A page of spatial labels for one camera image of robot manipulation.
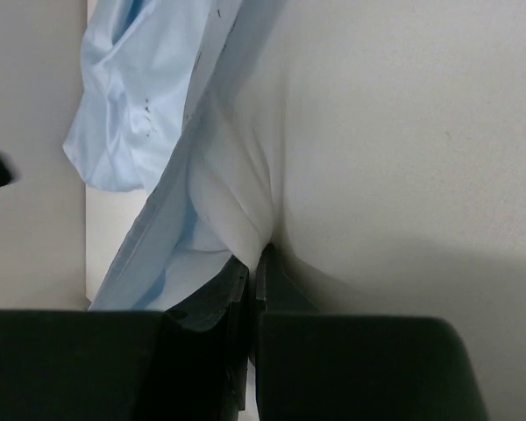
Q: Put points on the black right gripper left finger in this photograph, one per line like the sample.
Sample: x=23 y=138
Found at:
x=185 y=363

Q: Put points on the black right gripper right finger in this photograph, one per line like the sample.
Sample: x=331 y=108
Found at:
x=316 y=366

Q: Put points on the light blue pillowcase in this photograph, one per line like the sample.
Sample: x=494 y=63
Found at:
x=157 y=78

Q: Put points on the white pillow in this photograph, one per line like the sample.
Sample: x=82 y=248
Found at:
x=381 y=146

